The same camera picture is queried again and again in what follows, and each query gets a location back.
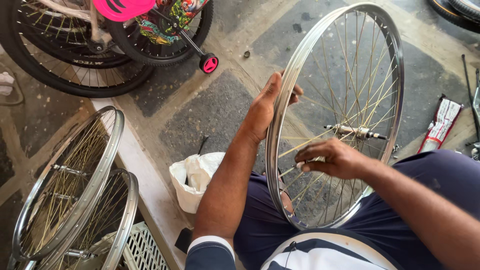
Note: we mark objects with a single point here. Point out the black metal bicycle part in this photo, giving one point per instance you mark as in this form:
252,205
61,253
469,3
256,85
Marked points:
471,101

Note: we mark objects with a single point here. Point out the pink training wheel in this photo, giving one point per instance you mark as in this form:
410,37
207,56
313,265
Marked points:
209,63

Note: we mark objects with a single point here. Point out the person's navy shorts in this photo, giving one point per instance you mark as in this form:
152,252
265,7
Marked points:
375,210

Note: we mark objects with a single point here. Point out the white cloth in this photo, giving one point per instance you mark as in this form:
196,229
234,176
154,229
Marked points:
5,83

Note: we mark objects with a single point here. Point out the person's right fingers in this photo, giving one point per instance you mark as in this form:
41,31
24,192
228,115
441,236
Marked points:
309,159

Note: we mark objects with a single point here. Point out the white plastic crate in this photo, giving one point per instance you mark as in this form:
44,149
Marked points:
144,249

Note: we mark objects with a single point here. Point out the white plastic bag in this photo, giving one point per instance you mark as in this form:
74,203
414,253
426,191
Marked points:
195,180

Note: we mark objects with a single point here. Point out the red and white packet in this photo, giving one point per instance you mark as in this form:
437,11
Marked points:
440,123

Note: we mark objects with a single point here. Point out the black flat object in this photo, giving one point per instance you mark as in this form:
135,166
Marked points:
183,240

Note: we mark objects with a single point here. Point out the silver spoked bicycle wheel rim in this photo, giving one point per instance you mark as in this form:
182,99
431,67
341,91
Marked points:
350,75

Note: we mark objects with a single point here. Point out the black bicycle wheel with tyre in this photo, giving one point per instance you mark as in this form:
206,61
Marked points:
56,71

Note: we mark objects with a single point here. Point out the person's right hand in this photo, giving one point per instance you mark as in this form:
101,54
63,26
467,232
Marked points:
332,159

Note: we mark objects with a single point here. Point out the large silver spoked wheel rim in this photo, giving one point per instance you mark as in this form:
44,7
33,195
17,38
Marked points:
69,180

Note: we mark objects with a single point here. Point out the children's bicycle with pink parts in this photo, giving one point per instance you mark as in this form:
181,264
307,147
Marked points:
157,26

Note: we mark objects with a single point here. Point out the person's left hand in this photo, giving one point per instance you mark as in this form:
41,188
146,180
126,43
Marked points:
262,108

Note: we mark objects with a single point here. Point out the black bicycle tyre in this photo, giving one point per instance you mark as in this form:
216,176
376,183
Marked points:
455,13

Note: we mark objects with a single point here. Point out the person's striped shirt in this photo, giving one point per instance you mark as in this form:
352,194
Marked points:
292,253

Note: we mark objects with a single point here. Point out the small silver spoked wheel rim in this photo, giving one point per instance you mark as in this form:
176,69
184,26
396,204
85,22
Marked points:
108,221

